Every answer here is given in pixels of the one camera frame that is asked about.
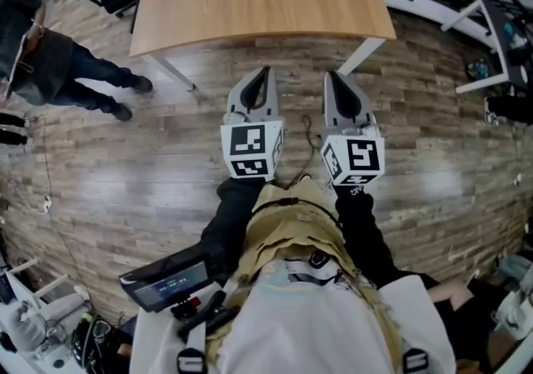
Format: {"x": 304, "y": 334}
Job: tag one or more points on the black monitor screen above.
{"x": 170, "y": 280}

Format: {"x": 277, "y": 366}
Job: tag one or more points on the white side desk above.
{"x": 497, "y": 35}

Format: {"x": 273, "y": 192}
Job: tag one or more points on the person's khaki trousers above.
{"x": 291, "y": 222}

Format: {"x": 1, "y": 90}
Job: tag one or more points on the person's white shirt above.
{"x": 312, "y": 330}

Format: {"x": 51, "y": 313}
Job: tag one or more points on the white table leg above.
{"x": 172, "y": 71}
{"x": 360, "y": 56}

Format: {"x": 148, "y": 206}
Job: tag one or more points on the person's left forearm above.
{"x": 231, "y": 218}

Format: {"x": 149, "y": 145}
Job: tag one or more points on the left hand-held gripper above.
{"x": 247, "y": 145}

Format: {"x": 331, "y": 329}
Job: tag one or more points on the small blue green object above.
{"x": 478, "y": 70}

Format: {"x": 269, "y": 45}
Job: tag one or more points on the small round black camera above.
{"x": 319, "y": 258}

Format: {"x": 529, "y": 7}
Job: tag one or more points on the white clipboard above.
{"x": 18, "y": 58}

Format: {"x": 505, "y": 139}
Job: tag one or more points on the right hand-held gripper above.
{"x": 362, "y": 158}

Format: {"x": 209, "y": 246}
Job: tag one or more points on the person's right forearm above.
{"x": 366, "y": 235}

